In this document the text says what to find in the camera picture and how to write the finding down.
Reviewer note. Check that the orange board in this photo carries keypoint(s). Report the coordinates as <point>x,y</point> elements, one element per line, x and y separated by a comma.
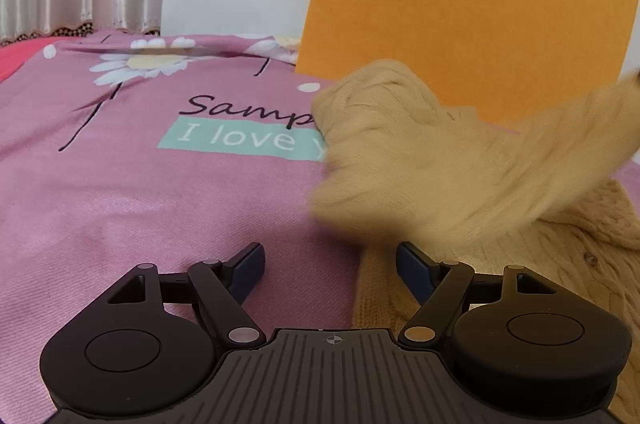
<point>450,4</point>

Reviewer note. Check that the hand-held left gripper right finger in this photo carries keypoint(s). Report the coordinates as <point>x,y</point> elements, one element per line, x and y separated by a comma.
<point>412,269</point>

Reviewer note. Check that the red cloth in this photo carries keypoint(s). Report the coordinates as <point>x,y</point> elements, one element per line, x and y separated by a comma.
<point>10,59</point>

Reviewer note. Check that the pink floral printed bedsheet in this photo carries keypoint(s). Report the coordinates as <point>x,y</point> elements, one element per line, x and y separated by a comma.
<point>150,204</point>

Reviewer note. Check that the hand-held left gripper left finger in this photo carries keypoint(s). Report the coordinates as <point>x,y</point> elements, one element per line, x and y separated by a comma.
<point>248,269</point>

